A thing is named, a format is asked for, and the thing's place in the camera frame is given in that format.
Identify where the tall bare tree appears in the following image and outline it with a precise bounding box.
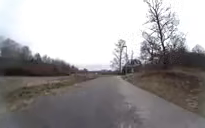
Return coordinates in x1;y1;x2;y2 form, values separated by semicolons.
139;0;188;65

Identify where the row of dark trees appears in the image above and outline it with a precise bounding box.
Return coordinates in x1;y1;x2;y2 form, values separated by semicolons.
0;33;89;77

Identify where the dark building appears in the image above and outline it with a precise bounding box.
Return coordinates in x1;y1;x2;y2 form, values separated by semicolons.
122;58;143;75

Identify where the small bare tree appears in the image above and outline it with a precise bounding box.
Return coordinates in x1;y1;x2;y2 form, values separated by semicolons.
110;38;128;74

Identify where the dark hedge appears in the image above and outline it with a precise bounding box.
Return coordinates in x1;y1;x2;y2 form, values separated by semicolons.
139;50;205;72

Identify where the brown grassy bank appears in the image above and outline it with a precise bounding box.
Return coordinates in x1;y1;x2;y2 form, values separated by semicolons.
121;68;205;122

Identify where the brown grass verge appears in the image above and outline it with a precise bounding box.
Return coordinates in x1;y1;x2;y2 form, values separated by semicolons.
4;73;98;113

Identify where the pale bare field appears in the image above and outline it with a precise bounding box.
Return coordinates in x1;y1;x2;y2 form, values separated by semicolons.
0;75;73;116

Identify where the street lamp pole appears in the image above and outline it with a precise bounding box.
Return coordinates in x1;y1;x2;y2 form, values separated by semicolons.
121;45;129;75

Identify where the grey asphalt road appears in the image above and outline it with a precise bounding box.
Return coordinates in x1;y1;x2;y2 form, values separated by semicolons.
0;75;205;128

